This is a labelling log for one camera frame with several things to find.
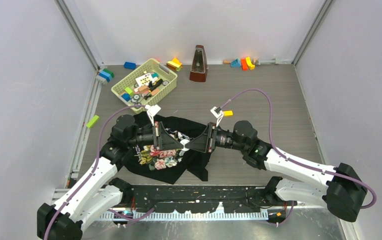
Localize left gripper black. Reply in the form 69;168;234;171
127;121;183;151

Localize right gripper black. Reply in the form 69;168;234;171
185;122;248;154

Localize blue white brooch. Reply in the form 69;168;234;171
180;139;190;152

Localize black floral t-shirt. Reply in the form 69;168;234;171
125;115;211;184

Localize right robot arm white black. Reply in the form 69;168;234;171
182;120;368;223

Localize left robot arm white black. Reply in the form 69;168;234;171
37;114;191;240

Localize yellow block on table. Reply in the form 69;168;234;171
223;110;234;117

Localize yellow black screwdriver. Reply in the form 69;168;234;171
148;78;164;92

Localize pale green plastic basket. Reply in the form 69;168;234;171
111;58;178;114

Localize brown wooden metronome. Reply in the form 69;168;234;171
189;45;208;83

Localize lime green block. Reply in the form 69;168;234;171
85;115;100;129

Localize yellow orange block pile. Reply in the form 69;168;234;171
166;57;183;72

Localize blue toy brick right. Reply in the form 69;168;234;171
230;58;242;68

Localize orange block right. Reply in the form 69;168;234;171
240;58;248;71

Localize blue green stacked bricks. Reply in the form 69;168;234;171
95;68;115;85

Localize yellow curved block right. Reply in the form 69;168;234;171
245;57;256;70

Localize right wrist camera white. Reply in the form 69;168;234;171
210;106;225;127

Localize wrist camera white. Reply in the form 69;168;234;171
210;106;225;127
144;104;161;126

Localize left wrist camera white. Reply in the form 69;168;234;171
144;104;161;126

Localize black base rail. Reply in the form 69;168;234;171
67;178;298;226

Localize blue brick by wall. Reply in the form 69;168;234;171
123;61;137;70

